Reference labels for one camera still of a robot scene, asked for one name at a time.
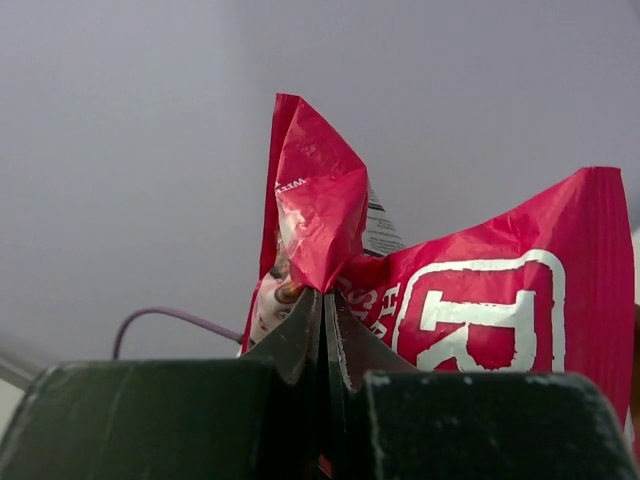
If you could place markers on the pink snack bag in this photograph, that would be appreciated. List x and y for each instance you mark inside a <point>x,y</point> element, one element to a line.
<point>545,287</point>

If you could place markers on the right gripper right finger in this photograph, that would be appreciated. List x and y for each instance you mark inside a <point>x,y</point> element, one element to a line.
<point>392,421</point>

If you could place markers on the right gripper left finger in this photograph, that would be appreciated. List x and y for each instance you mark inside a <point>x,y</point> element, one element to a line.
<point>253,417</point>

